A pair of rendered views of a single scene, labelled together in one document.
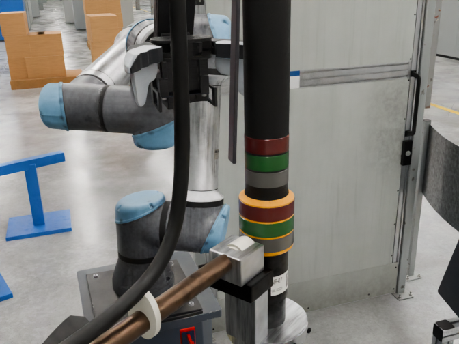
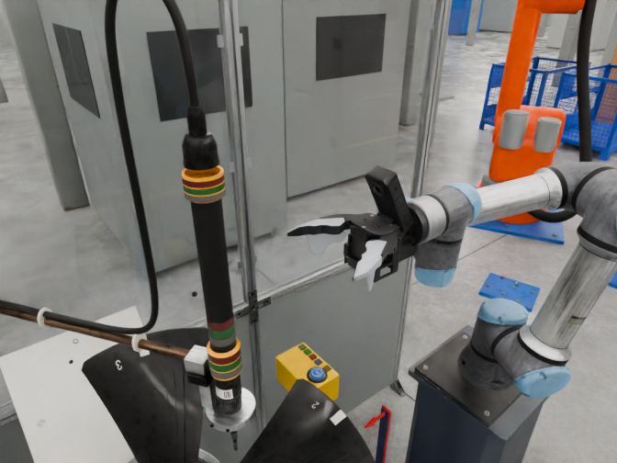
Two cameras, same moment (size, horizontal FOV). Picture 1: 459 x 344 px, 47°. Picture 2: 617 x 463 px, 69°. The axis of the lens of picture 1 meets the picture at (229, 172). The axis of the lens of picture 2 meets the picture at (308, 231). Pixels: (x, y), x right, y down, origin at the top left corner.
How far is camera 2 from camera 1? 63 cm
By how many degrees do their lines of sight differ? 63
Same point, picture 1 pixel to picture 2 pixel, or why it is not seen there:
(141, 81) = (316, 240)
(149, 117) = (419, 257)
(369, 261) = not seen: outside the picture
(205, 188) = (543, 340)
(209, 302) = (506, 426)
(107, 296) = (450, 355)
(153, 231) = (489, 338)
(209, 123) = (577, 288)
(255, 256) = (195, 364)
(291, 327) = (222, 419)
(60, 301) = not seen: hidden behind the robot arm
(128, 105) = not seen: hidden behind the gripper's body
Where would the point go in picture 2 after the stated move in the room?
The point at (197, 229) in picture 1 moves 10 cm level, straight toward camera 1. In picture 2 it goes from (515, 365) to (482, 378)
